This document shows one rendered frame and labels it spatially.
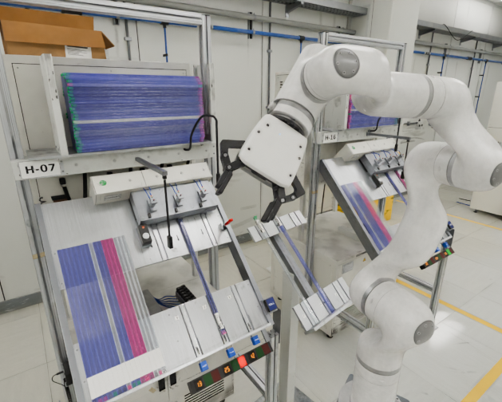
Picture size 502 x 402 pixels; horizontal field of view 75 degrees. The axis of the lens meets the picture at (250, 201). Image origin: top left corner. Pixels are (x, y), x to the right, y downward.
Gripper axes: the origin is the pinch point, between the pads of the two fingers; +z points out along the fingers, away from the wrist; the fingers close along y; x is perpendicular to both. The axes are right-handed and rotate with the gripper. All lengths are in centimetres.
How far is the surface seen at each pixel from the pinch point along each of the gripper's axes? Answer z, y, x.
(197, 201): -9, -1, 87
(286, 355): 32, 75, 105
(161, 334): 40, 10, 69
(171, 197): -5, -11, 86
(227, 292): 18, 26, 78
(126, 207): 8, -24, 88
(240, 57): -168, -25, 232
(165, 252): 16, -2, 82
